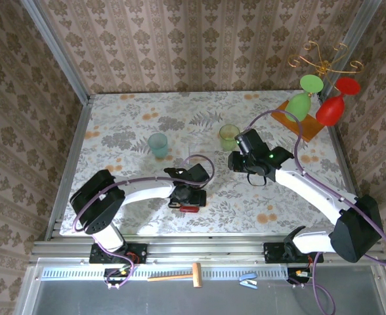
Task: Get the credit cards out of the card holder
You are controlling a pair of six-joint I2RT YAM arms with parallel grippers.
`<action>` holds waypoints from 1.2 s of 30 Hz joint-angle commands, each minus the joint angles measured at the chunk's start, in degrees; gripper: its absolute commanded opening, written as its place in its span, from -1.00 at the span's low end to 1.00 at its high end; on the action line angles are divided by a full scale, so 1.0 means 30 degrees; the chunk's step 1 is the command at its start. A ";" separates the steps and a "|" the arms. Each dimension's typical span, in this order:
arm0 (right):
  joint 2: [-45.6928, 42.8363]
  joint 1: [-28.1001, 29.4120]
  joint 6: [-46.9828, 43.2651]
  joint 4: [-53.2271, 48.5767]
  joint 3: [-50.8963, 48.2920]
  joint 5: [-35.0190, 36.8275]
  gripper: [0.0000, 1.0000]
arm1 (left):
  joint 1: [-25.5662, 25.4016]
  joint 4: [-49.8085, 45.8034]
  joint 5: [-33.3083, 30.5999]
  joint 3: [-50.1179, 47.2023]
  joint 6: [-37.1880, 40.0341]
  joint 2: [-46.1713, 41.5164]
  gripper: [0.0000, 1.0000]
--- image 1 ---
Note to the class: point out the red leather card holder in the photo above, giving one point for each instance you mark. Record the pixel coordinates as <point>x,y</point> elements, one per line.
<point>189,209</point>

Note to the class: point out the blue stapler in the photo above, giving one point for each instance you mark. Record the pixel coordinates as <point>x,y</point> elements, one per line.
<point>247,282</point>

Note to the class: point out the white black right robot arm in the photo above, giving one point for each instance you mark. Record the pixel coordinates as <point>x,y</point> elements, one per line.
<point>311,190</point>

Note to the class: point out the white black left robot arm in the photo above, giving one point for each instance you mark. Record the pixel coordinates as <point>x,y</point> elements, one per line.
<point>140,192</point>

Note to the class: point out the green plastic wine glass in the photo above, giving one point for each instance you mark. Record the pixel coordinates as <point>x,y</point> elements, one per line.
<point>298,106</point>

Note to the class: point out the orange wooden rack base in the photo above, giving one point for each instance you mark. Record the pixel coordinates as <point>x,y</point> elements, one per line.
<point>308,129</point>

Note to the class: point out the aluminium frame profile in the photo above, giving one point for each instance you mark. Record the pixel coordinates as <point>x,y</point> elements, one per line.
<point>348,167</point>
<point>206,249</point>
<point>75,147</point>
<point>59,52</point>
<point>357,33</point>

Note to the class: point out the wooden mallet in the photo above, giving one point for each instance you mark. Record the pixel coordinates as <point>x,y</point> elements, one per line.
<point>197,275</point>

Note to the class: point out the green frosted cup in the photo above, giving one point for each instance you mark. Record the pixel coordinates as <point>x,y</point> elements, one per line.
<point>227,134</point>

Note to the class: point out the grey metal panel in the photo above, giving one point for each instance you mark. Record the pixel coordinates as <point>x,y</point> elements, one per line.
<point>147,302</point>

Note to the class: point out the red plastic wine glass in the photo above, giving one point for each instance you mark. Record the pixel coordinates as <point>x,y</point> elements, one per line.
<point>331,111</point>

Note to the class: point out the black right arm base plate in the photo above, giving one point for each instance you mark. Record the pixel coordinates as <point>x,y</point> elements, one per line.
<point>273,252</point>

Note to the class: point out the teal frosted cup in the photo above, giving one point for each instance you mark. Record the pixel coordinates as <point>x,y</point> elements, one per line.
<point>158,146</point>

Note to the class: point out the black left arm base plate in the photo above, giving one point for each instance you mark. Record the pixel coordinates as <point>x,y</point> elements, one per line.
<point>137,252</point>

